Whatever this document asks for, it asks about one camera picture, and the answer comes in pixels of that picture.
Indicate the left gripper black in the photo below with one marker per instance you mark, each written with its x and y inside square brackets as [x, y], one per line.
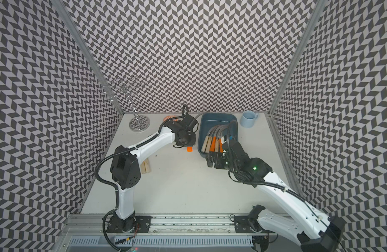
[193, 143]

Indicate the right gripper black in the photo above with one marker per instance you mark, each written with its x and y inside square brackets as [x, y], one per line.
[219, 157]

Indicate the light blue mug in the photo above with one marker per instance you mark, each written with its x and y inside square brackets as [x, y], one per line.
[248, 119]

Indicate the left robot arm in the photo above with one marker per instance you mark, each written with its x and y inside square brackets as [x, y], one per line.
[121, 170]

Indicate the dark blue storage tray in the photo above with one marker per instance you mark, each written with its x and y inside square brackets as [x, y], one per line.
[209, 120]

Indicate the orange handle sickle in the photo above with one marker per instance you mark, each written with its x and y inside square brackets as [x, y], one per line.
[222, 137]
[214, 140]

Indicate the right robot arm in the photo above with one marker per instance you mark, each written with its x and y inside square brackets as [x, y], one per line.
[306, 226]

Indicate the chrome mug tree stand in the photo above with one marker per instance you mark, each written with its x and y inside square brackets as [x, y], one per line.
[121, 93]

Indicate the orange patterned small bowl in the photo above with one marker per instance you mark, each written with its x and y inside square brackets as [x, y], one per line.
[169, 117]

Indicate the blue blade wooden sickle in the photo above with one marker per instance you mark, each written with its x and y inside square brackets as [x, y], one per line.
[147, 166]

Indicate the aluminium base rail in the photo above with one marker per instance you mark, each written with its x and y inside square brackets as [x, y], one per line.
[185, 224]

